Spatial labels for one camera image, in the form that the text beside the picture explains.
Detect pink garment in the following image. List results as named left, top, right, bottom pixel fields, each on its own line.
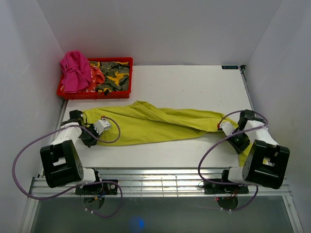
left=60, top=50, right=91, bottom=94

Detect red plastic bin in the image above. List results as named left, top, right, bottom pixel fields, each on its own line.
left=57, top=57, right=134, bottom=100

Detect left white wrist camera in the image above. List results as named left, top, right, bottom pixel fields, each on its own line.
left=94, top=119, right=111, bottom=134

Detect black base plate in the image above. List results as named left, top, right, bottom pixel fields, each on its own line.
left=198, top=181, right=249, bottom=195
left=75, top=179, right=119, bottom=196

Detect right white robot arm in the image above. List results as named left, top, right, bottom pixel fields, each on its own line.
left=217, top=110, right=290, bottom=193

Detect camouflage garment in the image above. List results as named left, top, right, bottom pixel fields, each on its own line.
left=89, top=61, right=130, bottom=95

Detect orange patterned garment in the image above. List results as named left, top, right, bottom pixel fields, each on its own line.
left=87, top=66, right=105, bottom=92

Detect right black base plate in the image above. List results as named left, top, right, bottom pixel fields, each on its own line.
left=198, top=181, right=249, bottom=195

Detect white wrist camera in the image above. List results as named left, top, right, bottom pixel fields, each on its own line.
left=217, top=121, right=237, bottom=136
left=94, top=119, right=111, bottom=134

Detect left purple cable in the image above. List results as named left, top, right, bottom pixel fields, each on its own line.
left=12, top=116, right=123, bottom=218

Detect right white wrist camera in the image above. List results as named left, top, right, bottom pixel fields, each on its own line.
left=217, top=121, right=237, bottom=136

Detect yellow-green trousers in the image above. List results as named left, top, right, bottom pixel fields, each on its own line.
left=81, top=100, right=253, bottom=168

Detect blue table label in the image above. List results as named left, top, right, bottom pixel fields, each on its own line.
left=221, top=66, right=239, bottom=70

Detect aluminium rail frame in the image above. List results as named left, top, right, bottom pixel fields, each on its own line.
left=20, top=97, right=304, bottom=233

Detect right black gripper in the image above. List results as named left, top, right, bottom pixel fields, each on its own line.
left=225, top=129, right=250, bottom=154

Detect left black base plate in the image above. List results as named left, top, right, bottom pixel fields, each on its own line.
left=75, top=179, right=119, bottom=196

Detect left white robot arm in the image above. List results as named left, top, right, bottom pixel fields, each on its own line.
left=40, top=110, right=103, bottom=194

